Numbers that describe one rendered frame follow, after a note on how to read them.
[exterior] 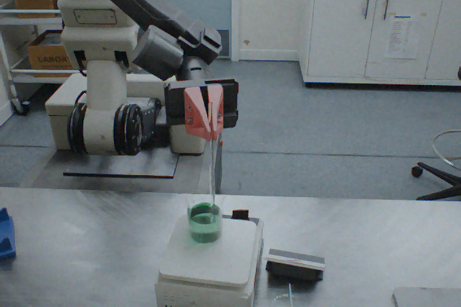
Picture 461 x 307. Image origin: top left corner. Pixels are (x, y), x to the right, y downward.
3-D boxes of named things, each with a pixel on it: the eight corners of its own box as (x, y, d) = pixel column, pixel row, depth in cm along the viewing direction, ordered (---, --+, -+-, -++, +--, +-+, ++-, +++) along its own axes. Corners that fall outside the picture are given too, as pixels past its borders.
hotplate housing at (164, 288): (190, 222, 78) (188, 186, 74) (263, 230, 76) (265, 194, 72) (152, 332, 59) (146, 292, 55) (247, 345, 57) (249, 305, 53)
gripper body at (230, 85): (239, 81, 59) (229, 62, 66) (164, 88, 58) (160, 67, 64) (239, 124, 63) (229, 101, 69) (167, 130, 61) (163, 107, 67)
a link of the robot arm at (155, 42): (221, 33, 73) (191, 66, 78) (163, -8, 68) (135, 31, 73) (221, 76, 65) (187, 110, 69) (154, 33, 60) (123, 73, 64)
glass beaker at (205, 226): (193, 254, 60) (190, 209, 56) (182, 229, 64) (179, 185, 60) (234, 244, 62) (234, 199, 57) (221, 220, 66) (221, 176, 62)
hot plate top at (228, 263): (179, 217, 67) (179, 212, 67) (257, 225, 66) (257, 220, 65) (156, 277, 57) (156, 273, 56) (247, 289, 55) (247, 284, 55)
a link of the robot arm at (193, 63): (215, 66, 72) (195, 92, 73) (181, 43, 69) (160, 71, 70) (223, 82, 66) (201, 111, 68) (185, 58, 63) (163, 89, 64)
